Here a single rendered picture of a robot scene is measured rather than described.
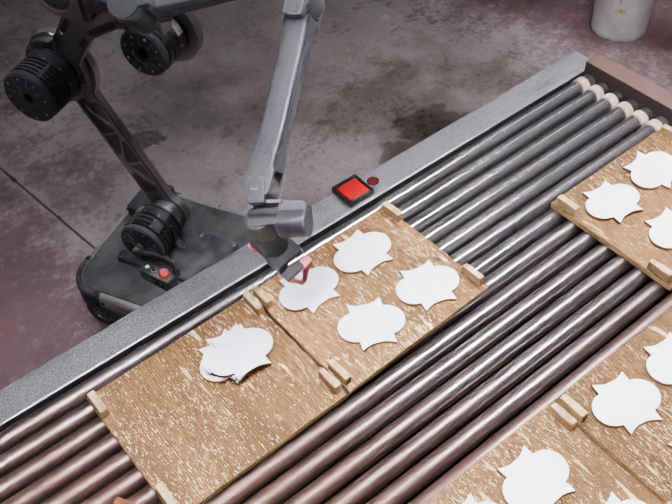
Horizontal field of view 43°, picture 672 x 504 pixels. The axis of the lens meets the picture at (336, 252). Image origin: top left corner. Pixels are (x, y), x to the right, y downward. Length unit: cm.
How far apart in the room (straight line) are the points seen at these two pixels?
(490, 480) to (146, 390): 72
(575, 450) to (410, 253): 59
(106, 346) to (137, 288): 101
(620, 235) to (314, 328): 75
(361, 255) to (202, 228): 120
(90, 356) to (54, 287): 145
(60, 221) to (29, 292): 37
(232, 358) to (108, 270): 129
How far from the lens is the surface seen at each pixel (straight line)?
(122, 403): 184
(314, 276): 195
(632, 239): 209
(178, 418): 179
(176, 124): 393
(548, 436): 174
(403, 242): 202
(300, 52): 172
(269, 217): 166
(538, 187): 220
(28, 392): 195
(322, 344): 184
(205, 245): 300
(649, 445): 177
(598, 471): 172
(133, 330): 197
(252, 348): 182
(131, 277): 300
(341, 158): 363
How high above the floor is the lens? 243
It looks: 48 degrees down
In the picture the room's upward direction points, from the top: 5 degrees counter-clockwise
